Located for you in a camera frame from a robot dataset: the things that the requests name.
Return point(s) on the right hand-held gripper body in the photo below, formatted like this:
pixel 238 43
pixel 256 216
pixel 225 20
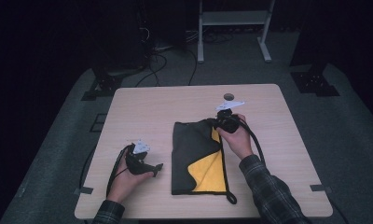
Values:
pixel 228 123

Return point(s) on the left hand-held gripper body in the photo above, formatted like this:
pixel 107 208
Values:
pixel 138 163

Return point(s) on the dark grey and yellow cloth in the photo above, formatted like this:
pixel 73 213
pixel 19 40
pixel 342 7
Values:
pixel 190 149

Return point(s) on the person's right hand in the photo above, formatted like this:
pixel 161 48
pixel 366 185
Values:
pixel 239 141

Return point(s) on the person's left hand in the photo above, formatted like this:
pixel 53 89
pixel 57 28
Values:
pixel 124 185

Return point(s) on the round table grommet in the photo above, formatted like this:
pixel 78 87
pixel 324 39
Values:
pixel 228 96

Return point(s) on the dark floor plate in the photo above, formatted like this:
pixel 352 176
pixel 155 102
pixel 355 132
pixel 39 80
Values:
pixel 98 123

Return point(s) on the grey tape strip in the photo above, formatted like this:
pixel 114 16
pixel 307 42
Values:
pixel 83 190
pixel 320 188

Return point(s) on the black stand base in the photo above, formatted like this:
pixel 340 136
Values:
pixel 110 85
pixel 313 82

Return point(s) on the white metal stand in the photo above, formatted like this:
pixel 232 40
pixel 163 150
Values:
pixel 234 18

